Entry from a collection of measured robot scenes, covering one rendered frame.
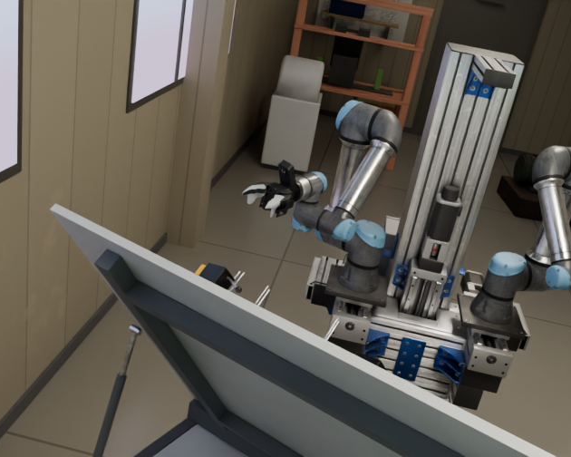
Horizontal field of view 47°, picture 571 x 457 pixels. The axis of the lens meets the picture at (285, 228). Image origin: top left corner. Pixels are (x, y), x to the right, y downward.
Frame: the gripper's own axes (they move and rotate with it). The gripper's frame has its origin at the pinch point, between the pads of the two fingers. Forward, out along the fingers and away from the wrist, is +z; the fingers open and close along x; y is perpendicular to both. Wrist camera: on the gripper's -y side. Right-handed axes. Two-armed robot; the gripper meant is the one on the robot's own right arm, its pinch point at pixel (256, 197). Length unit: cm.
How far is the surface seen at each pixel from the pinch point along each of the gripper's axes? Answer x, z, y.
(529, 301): -52, -362, 153
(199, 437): -14, 14, 77
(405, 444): -77, 59, -8
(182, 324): -29, 61, -1
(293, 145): 235, -427, 160
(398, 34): 303, -739, 65
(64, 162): 131, -42, 60
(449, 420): -81, 64, -20
